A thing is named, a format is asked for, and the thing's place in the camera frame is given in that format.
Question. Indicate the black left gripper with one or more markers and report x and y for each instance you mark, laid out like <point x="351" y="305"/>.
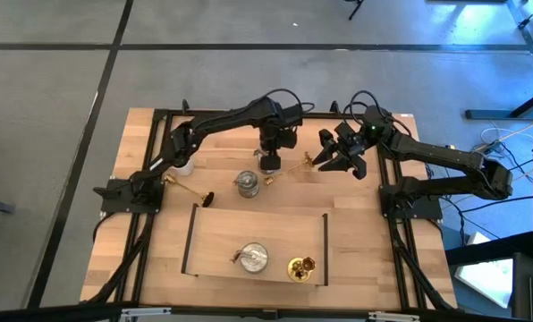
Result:
<point x="280" y="127"/>

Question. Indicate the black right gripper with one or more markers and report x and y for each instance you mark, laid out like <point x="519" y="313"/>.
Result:
<point x="365" y="134"/>

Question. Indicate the gold candlestick holder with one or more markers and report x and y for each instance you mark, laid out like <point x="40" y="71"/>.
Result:
<point x="208" y="200"/>
<point x="268" y="180"/>
<point x="296" y="271"/>

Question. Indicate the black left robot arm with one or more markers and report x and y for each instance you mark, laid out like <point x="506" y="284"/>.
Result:
<point x="222" y="121"/>

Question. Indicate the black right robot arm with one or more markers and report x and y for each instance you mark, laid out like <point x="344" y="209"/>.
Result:
<point x="432" y="154"/>

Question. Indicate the small plant in white pot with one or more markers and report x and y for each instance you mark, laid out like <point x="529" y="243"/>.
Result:
<point x="187" y="170"/>

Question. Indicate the wooden riser shelf black legs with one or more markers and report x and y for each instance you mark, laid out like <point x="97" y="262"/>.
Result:
<point x="222" y="241"/>

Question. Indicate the black chair leg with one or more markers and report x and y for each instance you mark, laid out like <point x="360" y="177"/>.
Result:
<point x="355" y="11"/>

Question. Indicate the black rig crossbar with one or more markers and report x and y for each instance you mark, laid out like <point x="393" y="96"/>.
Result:
<point x="266" y="314"/>

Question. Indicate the blue-lit desk leg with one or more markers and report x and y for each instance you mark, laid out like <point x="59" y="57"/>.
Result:
<point x="490" y="114"/>

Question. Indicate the black desk bar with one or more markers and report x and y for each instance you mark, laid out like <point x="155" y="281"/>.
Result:
<point x="494" y="248"/>

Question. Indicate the white lit display panel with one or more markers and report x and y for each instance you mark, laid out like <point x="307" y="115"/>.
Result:
<point x="485" y="277"/>

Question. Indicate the black aluminium table frame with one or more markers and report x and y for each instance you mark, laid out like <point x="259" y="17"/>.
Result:
<point x="320" y="116"/>

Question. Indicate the silver bracket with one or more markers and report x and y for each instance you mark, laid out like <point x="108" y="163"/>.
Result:
<point x="394" y="317"/>
<point x="146" y="311"/>

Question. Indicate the black desk frame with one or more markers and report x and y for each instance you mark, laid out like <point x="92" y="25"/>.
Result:
<point x="530" y="44"/>

